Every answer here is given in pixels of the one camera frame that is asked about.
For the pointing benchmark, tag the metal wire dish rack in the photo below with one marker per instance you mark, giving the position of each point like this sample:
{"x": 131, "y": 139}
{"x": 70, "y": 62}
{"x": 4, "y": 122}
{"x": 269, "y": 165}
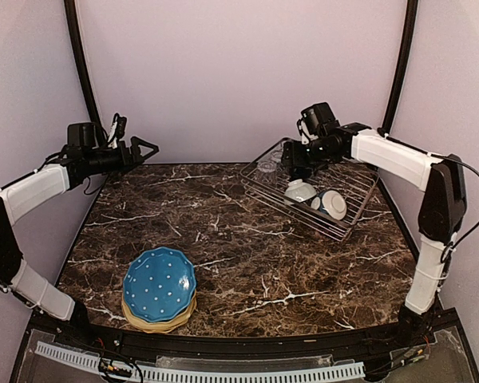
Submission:
{"x": 355, "y": 182}

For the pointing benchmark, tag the white slotted cable duct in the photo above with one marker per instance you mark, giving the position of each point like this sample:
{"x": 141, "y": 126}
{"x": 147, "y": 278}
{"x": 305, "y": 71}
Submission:
{"x": 184, "y": 369}

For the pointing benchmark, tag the clear glass cup near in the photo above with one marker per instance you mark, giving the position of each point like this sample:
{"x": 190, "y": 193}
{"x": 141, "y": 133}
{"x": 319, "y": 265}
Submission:
{"x": 265, "y": 172}

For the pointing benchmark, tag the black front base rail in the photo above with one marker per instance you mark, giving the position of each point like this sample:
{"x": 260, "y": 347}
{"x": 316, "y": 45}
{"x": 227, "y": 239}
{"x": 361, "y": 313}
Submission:
{"x": 444, "y": 345}

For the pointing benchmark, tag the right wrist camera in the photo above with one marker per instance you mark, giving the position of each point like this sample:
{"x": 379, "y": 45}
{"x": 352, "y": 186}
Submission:
{"x": 316, "y": 122}

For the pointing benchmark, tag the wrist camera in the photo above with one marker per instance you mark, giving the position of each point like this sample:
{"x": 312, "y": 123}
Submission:
{"x": 316, "y": 122}
{"x": 117, "y": 131}

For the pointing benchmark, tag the black corner post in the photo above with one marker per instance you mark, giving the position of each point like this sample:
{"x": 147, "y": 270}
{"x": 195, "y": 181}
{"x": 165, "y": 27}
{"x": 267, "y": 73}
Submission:
{"x": 80, "y": 60}
{"x": 401, "y": 65}

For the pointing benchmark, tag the black left corner post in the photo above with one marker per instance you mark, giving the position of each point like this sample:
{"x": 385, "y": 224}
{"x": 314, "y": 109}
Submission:
{"x": 80, "y": 60}

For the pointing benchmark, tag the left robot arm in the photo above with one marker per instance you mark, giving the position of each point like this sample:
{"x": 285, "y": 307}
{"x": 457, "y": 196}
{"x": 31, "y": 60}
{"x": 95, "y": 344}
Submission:
{"x": 31, "y": 210}

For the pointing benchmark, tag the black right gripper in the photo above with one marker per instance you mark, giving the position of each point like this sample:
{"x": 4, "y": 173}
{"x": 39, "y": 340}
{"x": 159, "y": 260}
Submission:
{"x": 291, "y": 155}

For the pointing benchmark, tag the white blue bowl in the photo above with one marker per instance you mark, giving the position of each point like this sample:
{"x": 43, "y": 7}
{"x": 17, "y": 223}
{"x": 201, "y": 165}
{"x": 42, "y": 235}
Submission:
{"x": 333, "y": 204}

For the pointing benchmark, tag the black right corner post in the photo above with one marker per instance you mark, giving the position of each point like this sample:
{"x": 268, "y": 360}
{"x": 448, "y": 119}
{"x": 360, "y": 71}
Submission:
{"x": 401, "y": 65}

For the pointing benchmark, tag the clear glass cup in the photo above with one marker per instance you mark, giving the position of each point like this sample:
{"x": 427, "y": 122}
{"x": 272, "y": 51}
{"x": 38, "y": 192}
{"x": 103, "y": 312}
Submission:
{"x": 265, "y": 172}
{"x": 276, "y": 156}

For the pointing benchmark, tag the small white cup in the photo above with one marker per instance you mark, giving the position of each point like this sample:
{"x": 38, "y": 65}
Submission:
{"x": 316, "y": 203}

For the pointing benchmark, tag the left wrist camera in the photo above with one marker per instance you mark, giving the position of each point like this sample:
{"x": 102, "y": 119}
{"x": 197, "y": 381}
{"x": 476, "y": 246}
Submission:
{"x": 117, "y": 131}

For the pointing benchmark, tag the pale green ribbed bowl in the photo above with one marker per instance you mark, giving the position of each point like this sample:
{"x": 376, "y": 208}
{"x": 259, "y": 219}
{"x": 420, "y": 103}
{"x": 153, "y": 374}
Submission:
{"x": 299, "y": 191}

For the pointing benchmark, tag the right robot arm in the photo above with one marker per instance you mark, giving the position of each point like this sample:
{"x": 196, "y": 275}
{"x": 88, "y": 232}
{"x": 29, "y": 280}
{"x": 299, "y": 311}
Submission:
{"x": 441, "y": 181}

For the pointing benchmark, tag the clear glass cup far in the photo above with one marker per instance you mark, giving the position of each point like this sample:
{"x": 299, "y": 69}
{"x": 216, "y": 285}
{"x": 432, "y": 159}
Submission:
{"x": 276, "y": 156}

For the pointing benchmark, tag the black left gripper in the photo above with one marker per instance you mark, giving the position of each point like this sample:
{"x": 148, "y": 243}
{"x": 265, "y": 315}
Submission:
{"x": 127, "y": 163}

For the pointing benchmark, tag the blue dotted plate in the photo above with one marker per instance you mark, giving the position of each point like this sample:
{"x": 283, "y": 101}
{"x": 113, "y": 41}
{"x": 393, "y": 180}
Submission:
{"x": 159, "y": 285}

